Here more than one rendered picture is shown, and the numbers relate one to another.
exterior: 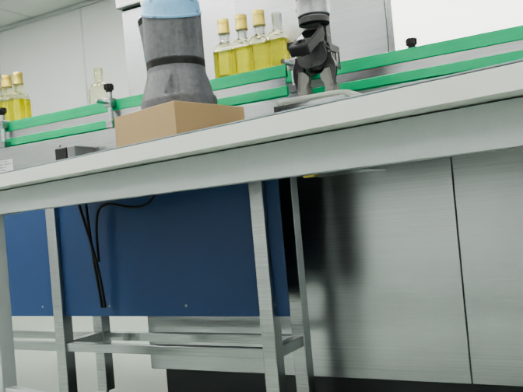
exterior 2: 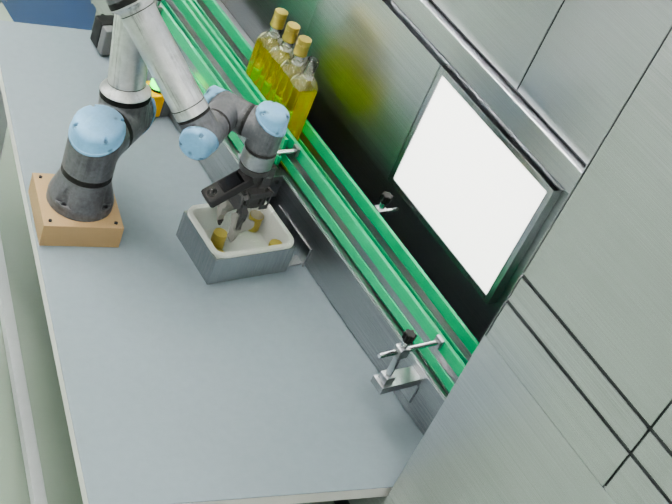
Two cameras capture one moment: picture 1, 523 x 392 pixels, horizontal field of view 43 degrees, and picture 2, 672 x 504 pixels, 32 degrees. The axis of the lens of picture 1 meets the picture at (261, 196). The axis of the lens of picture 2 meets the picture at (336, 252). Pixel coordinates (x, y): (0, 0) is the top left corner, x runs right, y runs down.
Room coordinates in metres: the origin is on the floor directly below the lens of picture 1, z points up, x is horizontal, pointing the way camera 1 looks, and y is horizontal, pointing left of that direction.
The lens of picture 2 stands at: (-0.53, -0.89, 2.57)
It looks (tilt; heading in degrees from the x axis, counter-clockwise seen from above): 38 degrees down; 13
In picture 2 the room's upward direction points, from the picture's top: 25 degrees clockwise
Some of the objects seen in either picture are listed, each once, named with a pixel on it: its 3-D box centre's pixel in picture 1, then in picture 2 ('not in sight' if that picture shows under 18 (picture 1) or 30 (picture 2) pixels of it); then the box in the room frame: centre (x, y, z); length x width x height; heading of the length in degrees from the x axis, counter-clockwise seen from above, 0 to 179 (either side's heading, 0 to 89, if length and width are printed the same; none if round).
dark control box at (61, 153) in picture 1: (75, 162); (110, 35); (1.94, 0.53, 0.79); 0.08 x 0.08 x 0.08; 61
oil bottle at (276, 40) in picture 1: (281, 68); (294, 110); (1.82, -0.08, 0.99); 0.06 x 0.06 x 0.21; 61
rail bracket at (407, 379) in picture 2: not in sight; (400, 366); (1.34, -0.68, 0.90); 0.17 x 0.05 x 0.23; 151
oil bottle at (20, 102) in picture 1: (20, 112); not in sight; (2.32, 0.82, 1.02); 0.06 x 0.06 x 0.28; 61
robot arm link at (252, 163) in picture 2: (311, 10); (257, 155); (1.50, -0.15, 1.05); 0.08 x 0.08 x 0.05
